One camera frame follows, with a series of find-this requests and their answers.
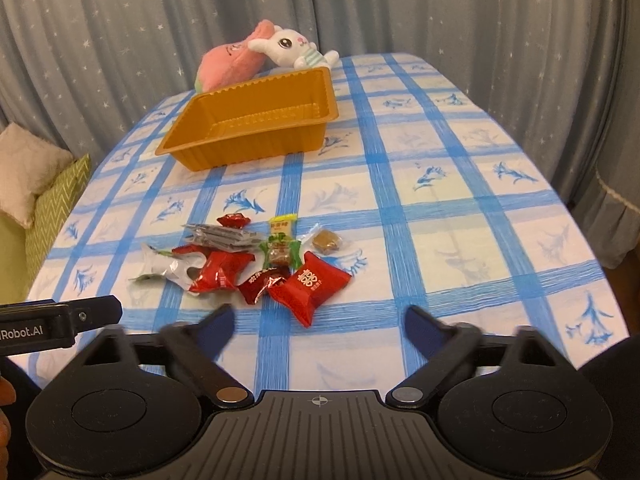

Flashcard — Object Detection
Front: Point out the dark red snack packet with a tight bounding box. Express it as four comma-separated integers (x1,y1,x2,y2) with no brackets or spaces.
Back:
238,266,291,304

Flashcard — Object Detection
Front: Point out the red crinkled snack packet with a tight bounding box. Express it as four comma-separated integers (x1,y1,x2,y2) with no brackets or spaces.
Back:
189,250,255,294

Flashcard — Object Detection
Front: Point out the white green snack packet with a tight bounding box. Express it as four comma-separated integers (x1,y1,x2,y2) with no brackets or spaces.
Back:
130,244,206,296

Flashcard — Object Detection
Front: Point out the red orange snack packet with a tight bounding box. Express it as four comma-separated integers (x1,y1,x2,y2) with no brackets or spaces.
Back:
171,244,212,257

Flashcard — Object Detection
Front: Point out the grey clear snack packet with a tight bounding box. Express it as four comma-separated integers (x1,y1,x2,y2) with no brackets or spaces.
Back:
183,223,266,252

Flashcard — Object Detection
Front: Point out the large red snack packet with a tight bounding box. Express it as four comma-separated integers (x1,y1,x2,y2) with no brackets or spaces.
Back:
268,252,352,328

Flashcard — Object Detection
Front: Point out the green clear candy packet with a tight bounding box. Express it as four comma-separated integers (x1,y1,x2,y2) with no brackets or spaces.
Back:
259,233,303,271

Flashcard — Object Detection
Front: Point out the small red candy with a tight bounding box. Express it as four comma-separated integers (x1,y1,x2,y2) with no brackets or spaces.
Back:
217,212,250,230

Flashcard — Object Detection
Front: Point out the clear brown candy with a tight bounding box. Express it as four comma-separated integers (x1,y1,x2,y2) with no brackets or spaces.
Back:
311,228,346,255

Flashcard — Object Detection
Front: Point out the yellow candy packet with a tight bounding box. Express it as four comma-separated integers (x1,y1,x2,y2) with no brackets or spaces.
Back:
269,214,297,238

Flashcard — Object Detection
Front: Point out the person's left hand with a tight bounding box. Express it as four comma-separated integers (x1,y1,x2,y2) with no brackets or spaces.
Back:
0,378,16,479

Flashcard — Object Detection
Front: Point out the green zigzag cushion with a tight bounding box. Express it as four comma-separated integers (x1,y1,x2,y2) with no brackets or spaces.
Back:
25,154,92,287

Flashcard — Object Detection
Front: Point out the blue checkered tablecloth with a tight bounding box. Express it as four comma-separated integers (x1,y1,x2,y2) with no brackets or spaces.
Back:
29,53,628,391

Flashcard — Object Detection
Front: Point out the beige cushion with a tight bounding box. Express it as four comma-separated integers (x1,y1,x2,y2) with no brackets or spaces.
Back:
0,122,74,229

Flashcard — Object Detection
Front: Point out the orange plastic tray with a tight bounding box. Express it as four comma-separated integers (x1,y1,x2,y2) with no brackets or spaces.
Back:
155,67,338,172

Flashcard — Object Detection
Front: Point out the pink plush toy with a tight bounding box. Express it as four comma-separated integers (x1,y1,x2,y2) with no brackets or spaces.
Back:
194,20,276,93

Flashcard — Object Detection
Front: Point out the grey star curtain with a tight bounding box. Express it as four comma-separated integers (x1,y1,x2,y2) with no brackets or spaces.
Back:
0,0,640,206

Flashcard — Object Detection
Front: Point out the white bunny plush toy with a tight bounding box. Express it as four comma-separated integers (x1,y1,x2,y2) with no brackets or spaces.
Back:
247,26,340,70

